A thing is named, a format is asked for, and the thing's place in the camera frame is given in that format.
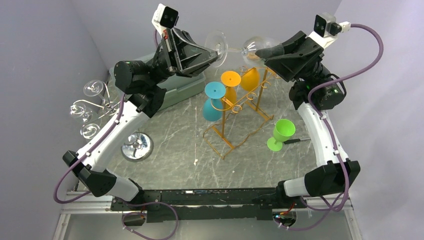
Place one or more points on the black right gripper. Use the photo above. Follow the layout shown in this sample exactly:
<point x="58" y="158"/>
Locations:
<point x="304" y="53"/>

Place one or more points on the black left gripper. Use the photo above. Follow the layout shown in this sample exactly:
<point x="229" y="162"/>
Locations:
<point x="182" y="55"/>

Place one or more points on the clear wine glass front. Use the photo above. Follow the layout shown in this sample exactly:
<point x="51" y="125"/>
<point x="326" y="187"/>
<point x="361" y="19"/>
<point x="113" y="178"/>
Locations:
<point x="217" y="41"/>

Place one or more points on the blue wine glass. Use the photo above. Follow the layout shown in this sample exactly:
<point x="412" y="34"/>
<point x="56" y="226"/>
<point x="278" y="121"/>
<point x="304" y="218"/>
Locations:
<point x="211" y="109"/>

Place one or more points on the green wine glass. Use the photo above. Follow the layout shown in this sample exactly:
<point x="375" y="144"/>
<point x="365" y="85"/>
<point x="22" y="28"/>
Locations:
<point x="283" y="130"/>

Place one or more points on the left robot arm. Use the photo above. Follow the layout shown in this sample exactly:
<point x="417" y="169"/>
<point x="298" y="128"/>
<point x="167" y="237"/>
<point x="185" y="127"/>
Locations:
<point x="132" y="77"/>

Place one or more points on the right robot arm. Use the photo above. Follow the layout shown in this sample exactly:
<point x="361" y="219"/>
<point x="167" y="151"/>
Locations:
<point x="335" y="172"/>

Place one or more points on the orange wine glass front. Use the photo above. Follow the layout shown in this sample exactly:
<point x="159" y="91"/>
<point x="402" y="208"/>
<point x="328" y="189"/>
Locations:
<point x="230" y="79"/>

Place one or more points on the orange wine glass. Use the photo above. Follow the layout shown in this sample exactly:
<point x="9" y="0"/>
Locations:
<point x="230" y="79"/>
<point x="250" y="79"/>

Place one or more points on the orange wine glass rear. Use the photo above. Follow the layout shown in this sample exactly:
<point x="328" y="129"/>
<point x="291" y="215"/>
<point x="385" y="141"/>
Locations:
<point x="250" y="79"/>

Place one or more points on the clear glass on stand upper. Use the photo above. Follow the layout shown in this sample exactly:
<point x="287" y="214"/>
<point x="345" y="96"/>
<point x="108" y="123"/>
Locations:
<point x="94" y="88"/>

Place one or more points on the clear glass on stand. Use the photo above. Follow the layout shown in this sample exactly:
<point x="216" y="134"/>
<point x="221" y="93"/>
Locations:
<point x="82" y="112"/>
<point x="94" y="88"/>
<point x="89" y="131"/>

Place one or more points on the silver spiral glass stand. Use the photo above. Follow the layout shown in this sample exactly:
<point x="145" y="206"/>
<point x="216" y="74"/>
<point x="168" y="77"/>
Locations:
<point x="117" y="130"/>

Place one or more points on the clear glass on stand lower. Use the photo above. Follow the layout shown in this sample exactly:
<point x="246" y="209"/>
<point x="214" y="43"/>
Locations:
<point x="89" y="131"/>

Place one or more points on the clear glass on stand middle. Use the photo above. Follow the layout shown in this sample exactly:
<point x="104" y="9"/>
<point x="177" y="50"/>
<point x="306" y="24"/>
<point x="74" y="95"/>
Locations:
<point x="82" y="112"/>

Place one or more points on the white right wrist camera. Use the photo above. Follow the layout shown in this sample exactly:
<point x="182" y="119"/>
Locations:
<point x="326" y="29"/>

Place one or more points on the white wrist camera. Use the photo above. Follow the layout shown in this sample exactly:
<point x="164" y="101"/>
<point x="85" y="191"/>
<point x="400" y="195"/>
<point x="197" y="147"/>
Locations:
<point x="326" y="29"/>
<point x="164" y="17"/>

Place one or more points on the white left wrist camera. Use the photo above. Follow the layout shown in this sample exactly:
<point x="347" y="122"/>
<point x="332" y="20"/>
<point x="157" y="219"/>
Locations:
<point x="164" y="17"/>

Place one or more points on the gold wire glass rack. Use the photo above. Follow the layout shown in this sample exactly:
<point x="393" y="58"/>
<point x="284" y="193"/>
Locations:
<point x="242" y="119"/>

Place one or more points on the black handled hammer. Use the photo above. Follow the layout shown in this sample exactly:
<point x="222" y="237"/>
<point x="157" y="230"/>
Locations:
<point x="296" y="140"/>

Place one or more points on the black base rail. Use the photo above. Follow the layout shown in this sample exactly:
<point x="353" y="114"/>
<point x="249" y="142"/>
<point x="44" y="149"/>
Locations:
<point x="259" y="203"/>

